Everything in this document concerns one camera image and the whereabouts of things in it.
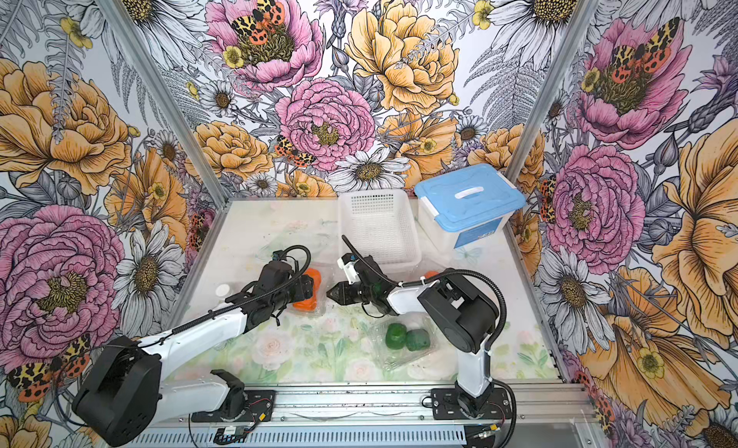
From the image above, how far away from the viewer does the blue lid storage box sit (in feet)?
3.14

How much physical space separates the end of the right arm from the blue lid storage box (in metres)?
0.30

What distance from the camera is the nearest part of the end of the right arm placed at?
73 cm
